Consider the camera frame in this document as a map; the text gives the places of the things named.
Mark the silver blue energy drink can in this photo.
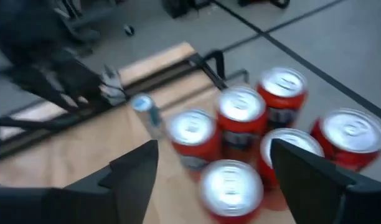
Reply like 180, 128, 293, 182
129, 93, 166, 141

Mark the black vacuum hose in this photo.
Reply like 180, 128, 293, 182
268, 0, 291, 9

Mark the red Fanta soda can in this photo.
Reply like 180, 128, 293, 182
255, 67, 309, 130
215, 86, 268, 156

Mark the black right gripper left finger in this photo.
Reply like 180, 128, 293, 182
47, 139, 160, 224

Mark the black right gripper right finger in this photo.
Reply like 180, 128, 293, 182
270, 138, 355, 224

